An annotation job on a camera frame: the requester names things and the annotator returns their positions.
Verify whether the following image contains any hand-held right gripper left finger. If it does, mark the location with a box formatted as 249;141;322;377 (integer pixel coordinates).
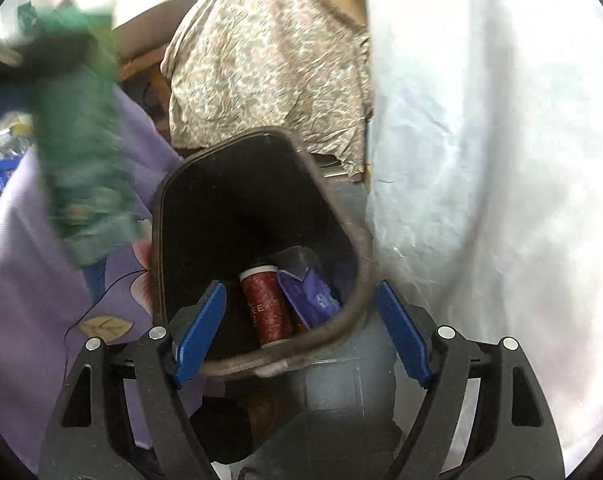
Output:
38;280;227;480

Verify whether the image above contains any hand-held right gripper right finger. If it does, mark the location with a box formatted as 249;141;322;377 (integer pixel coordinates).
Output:
376;280;567;480

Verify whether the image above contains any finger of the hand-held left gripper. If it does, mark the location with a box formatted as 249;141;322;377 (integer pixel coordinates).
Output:
0;40;94;96

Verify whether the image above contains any red drink can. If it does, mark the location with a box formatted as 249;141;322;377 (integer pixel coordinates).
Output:
238;264;294;350

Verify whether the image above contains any purple snack packet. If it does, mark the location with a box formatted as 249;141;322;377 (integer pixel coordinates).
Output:
276;267;342;331

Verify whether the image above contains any green snack packet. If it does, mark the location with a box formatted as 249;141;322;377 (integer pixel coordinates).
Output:
18;2;144;268

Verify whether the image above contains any grey wrapper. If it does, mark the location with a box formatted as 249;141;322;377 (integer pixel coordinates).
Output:
271;246;322;281

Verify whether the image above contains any dark brown trash bin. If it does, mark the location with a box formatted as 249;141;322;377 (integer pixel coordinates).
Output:
148;127;379;378

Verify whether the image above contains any wooden chair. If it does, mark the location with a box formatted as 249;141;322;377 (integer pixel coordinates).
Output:
114;0;202;143

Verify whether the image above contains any purple floral cloth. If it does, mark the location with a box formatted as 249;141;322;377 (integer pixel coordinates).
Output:
0;80;222;476

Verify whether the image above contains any white cloth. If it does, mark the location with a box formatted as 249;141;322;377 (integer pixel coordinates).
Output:
364;0;603;471

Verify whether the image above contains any beige floral cloth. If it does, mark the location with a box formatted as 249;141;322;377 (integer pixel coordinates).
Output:
160;0;372;183

